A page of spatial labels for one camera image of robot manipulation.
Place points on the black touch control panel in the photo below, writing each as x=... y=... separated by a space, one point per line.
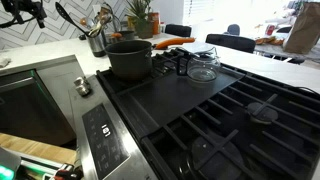
x=100 y=140

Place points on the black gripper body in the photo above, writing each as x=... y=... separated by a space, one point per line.
x=26 y=6

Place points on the grey blue chair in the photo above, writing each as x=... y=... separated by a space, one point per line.
x=234 y=29

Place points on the glass coffee carafe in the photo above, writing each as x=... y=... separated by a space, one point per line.
x=201 y=71

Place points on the orange fruit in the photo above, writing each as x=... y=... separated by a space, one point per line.
x=116 y=34

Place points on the red can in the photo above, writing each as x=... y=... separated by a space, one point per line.
x=270 y=30

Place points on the green lit device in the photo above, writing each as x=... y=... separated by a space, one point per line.
x=8 y=165

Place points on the black round burner cap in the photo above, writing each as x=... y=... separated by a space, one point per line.
x=266 y=116
x=213 y=166

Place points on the orange food pile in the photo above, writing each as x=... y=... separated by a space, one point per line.
x=270 y=40

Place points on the stainless steel dishwasher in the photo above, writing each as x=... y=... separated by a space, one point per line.
x=26 y=106

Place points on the brown paper bag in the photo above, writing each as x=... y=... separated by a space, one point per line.
x=303 y=30

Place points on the orange container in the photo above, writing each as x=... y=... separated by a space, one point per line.
x=155 y=23

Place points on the silver stove knob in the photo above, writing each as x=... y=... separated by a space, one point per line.
x=82 y=88

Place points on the black flat griddle plate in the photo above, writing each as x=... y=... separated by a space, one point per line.
x=173 y=96

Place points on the black chair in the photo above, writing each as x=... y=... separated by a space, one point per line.
x=178 y=30
x=230 y=41

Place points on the green potted plant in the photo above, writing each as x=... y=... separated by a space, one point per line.
x=144 y=28

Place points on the black stovetop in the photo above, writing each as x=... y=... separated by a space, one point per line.
x=133 y=170

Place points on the grey dining table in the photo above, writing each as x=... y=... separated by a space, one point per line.
x=276 y=50

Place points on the red and black tool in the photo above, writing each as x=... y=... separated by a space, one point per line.
x=65 y=171

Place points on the metal kitchen utensil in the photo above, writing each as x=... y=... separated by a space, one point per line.
x=96 y=28

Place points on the small dark bowl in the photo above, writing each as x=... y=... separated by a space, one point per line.
x=127 y=35

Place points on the white cloth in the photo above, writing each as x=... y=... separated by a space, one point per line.
x=4 y=62

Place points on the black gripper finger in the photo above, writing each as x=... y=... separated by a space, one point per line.
x=40 y=20

